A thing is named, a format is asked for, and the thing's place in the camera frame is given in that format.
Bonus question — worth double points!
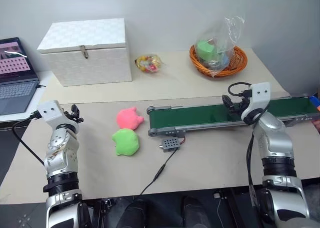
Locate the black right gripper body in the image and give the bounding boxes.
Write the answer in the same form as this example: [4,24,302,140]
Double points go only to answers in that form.
[233,97,251,114]

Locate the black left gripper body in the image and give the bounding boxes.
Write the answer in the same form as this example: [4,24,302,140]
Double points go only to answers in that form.
[61,109,79,125]

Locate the orange woven basket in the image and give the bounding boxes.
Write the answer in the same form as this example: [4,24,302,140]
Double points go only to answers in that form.
[189,43,249,77]

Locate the white side table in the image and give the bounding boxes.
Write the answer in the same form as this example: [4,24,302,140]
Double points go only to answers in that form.
[0,70,54,124]

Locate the pink plush toy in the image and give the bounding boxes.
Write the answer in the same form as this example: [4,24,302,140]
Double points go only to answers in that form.
[116,106,145,131]

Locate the green plush toy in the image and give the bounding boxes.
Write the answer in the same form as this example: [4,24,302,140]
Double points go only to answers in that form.
[111,128,140,157]

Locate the clear plastic bag of toys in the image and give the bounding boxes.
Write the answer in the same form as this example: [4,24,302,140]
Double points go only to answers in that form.
[194,15,245,79]

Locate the white textured lidded box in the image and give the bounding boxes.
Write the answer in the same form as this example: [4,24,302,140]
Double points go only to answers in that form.
[36,18,133,87]

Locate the green foam block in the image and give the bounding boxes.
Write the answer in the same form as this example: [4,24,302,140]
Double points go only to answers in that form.
[196,39,216,62]

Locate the metal box latch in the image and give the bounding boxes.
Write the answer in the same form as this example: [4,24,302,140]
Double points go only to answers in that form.
[79,45,90,59]

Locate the open grey laptop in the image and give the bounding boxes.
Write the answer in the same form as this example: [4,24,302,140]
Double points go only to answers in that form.
[0,37,41,116]

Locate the grey perforated controller box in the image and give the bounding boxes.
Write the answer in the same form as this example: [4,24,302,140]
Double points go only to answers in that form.
[156,137,182,152]

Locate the blue and orange object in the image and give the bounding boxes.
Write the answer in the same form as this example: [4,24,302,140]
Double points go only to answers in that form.
[309,95,320,112]

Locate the small bag of colourful candies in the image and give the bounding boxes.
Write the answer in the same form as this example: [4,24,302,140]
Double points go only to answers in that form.
[134,53,167,74]

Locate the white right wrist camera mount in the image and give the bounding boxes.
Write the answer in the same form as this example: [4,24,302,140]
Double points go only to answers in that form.
[240,82,272,125]

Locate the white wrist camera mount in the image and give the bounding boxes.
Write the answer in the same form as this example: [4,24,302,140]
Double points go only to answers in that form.
[37,100,80,136]
[240,82,272,125]

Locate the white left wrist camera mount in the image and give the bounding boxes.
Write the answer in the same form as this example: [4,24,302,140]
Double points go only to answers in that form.
[37,100,80,136]

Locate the green belt conveyor, grey frame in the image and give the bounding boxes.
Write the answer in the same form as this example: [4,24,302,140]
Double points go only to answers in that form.
[146,95,320,138]

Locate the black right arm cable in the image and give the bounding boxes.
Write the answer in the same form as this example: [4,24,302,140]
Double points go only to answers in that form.
[227,82,260,209]

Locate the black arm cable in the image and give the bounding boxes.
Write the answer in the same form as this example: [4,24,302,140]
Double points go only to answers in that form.
[227,82,260,209]
[11,111,46,166]

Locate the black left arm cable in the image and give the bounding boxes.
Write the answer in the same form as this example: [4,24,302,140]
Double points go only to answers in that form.
[11,111,46,166]

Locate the black power cable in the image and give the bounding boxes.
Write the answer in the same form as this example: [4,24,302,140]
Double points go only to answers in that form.
[138,145,183,196]

